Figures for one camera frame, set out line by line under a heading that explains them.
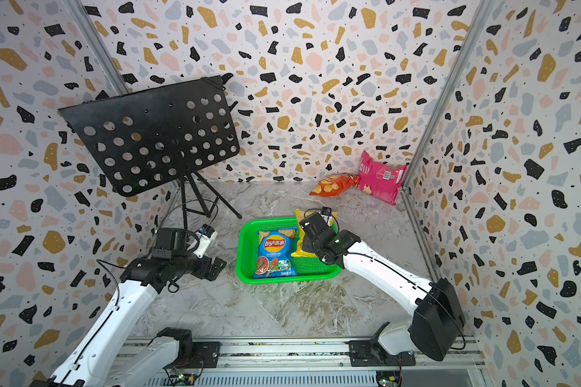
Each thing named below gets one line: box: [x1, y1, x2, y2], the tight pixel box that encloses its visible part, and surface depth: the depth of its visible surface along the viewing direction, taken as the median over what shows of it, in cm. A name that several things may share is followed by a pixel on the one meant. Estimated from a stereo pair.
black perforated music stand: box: [58, 74, 243, 227], surface depth 71 cm
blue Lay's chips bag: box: [252, 226, 299, 279], surface depth 91 cm
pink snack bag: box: [358, 149, 407, 206], surface depth 112 cm
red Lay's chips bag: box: [309, 172, 360, 198], surface depth 112 cm
